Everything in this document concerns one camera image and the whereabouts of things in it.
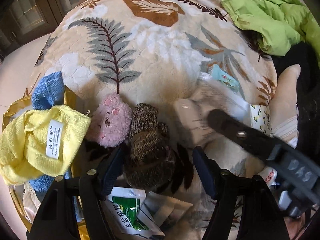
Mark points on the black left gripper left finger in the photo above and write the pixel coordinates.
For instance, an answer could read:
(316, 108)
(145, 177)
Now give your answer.
(56, 218)

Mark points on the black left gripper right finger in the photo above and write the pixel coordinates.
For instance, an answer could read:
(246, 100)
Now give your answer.
(261, 217)

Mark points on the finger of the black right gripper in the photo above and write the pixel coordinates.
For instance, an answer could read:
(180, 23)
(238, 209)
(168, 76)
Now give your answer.
(251, 140)

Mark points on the lemon print tissue pack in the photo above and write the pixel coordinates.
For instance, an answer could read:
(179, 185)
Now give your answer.
(260, 118)

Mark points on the teal cartoon tissue pack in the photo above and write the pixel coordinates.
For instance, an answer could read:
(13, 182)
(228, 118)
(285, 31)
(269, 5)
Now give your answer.
(209, 94)

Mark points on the green white medicine packet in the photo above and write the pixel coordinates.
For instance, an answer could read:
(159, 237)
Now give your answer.
(129, 212)

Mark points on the yellow terry towel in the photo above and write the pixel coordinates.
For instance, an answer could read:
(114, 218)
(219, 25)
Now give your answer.
(41, 142)

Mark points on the pink and brown plush toy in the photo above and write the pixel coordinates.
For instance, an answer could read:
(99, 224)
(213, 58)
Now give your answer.
(150, 164)

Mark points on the white red-text packet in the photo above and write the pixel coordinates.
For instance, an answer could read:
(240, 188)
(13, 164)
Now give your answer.
(269, 176)

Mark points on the white foil sachet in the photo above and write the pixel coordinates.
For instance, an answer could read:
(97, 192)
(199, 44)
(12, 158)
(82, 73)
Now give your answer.
(166, 211)

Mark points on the green puffy jacket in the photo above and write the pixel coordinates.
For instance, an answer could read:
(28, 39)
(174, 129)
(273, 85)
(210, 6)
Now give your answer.
(280, 24)

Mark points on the leaf patterned beige blanket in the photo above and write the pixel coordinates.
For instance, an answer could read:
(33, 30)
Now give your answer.
(151, 51)

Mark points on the gold cardboard box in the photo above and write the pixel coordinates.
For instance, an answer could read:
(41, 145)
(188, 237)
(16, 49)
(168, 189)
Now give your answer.
(24, 196)

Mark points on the blue terry towel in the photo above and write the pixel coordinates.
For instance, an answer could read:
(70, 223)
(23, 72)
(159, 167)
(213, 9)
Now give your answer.
(48, 92)

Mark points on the ornate glass wooden door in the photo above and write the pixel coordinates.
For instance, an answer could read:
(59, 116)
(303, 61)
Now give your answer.
(23, 21)

